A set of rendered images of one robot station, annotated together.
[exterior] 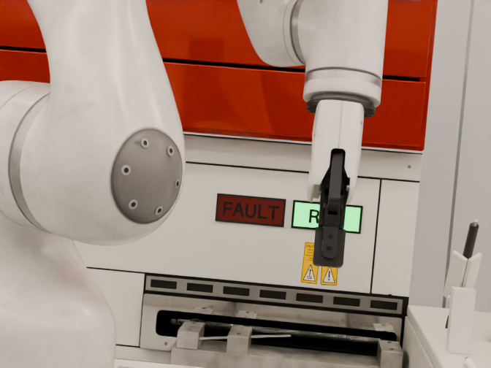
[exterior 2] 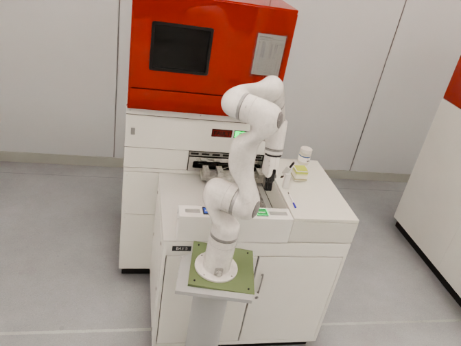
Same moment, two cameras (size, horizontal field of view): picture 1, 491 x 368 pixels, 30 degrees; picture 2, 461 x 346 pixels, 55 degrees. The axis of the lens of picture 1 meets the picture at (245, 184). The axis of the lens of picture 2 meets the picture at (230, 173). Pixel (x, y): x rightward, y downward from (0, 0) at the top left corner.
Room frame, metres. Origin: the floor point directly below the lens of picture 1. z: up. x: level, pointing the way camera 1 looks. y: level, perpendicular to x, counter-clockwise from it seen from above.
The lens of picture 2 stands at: (-0.67, 0.67, 2.13)
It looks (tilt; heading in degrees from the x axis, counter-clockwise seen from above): 29 degrees down; 341
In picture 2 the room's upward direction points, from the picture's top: 10 degrees clockwise
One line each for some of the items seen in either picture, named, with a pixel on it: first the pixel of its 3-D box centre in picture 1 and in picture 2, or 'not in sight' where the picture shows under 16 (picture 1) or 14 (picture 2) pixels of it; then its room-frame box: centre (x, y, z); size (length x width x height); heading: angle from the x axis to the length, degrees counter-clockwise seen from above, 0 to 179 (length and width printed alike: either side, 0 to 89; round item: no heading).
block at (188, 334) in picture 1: (191, 334); (206, 170); (1.48, 0.07, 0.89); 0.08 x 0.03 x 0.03; 176
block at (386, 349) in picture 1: (389, 353); (259, 173); (1.46, -0.25, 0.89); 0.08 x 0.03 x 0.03; 176
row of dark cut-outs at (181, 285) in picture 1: (272, 294); (226, 155); (1.55, -0.06, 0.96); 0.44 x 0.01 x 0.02; 86
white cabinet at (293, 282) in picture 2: not in sight; (237, 264); (1.23, -0.13, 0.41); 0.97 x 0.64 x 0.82; 86
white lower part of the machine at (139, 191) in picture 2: not in sight; (182, 199); (1.91, 0.09, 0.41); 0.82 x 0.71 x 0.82; 86
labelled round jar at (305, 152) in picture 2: not in sight; (304, 155); (1.48, -0.52, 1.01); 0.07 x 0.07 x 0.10
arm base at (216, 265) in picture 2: not in sight; (219, 250); (0.75, 0.16, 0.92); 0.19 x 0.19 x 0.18
